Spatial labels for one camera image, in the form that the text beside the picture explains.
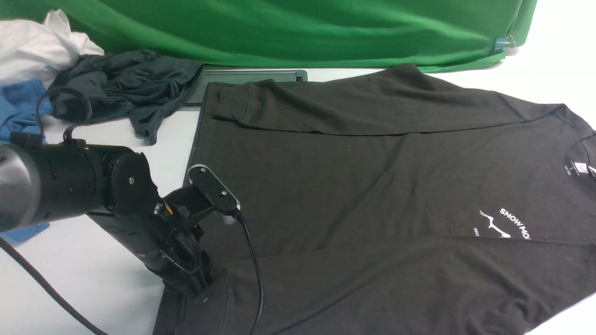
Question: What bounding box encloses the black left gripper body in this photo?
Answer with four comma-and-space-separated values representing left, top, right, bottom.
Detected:
88, 185, 213, 280

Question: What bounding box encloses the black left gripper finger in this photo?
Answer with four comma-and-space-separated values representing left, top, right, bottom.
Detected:
161, 261, 213, 304

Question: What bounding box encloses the dark gray long-sleeved shirt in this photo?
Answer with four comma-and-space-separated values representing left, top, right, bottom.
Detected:
153, 64, 596, 335

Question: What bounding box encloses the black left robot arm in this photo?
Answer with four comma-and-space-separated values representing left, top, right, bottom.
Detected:
1, 144, 213, 302

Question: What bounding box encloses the dark teal crumpled shirt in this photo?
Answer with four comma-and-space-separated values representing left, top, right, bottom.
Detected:
50, 49, 204, 146

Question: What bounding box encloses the blue crumpled shirt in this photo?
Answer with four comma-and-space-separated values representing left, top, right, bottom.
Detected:
0, 79, 50, 246

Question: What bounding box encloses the white crumpled cloth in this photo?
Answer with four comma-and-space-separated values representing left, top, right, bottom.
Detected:
0, 9, 104, 88

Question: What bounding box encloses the green backdrop cloth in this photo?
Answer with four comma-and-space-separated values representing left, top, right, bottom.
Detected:
1, 0, 537, 74

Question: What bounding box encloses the blue binder clip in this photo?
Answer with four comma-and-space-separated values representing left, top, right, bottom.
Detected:
493, 35, 516, 54

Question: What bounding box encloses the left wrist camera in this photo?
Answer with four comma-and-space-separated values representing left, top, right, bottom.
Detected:
187, 165, 241, 225

